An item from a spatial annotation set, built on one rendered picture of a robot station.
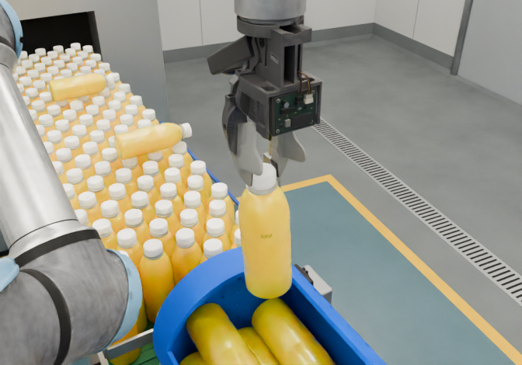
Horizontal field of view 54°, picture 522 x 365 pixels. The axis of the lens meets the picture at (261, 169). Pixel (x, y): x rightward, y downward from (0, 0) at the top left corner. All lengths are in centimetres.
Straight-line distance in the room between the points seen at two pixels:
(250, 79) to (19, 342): 34
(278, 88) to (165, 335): 47
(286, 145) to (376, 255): 218
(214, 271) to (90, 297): 27
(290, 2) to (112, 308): 39
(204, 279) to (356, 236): 212
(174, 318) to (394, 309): 179
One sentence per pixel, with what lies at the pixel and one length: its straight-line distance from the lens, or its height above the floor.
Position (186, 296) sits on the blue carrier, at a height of 121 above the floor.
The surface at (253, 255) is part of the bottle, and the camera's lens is 71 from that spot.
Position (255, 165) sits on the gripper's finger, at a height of 148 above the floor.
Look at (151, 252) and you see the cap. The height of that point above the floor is 110.
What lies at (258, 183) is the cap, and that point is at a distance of 64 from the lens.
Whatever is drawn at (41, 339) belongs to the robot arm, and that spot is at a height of 139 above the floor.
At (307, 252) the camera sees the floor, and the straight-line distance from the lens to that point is 275.
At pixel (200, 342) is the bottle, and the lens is 86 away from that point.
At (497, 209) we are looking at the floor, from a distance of 336.
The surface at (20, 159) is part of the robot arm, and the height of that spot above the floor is 148.
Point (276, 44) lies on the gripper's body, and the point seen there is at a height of 163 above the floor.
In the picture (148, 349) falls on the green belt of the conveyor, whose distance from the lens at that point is 117.
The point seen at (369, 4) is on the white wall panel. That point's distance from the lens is 621.
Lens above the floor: 179
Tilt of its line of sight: 31 degrees down
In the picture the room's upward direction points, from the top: straight up
